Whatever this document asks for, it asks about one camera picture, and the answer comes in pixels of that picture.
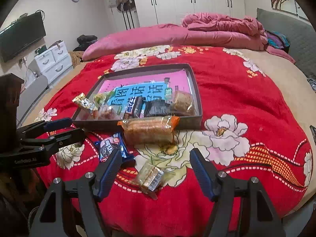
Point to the gold snack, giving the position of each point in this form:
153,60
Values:
84,103

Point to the black snack packet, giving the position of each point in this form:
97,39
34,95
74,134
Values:
156,108

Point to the dark shallow box tray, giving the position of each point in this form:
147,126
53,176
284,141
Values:
83,119

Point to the green candy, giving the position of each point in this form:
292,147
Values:
102,98

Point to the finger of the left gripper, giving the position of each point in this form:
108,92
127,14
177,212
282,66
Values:
49,125
49,146

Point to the white drawer cabinet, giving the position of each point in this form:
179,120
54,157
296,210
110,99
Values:
52,63

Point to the small red snack packet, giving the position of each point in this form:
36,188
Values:
106,112

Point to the clear bag brown pastry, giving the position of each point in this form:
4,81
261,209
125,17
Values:
182,104

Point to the brown chocolate bar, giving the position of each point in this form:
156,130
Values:
134,107

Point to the pink and blue book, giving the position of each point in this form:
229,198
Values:
149,86

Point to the orange cracker packet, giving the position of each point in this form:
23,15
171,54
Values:
149,130

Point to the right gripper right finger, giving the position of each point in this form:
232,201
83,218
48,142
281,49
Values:
241,207

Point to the pink folded quilt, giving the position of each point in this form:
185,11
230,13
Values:
205,29

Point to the black wall television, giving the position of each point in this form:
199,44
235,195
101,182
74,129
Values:
22,34

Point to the blue purple folded clothes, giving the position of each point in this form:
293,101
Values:
278,40

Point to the blossom wall painting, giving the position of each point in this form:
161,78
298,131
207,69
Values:
289,6

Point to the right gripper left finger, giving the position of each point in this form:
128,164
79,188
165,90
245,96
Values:
55,215

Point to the green gold cake packet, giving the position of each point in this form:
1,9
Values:
150,178

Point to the black bag on floor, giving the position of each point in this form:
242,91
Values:
85,41

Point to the red floral blanket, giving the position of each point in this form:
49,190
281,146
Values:
256,112

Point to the grey padded headboard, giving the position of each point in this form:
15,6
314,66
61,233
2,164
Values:
300,34

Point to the white wardrobe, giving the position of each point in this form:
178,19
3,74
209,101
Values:
182,0

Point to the blue oreo packet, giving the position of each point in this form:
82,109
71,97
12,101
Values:
115,142

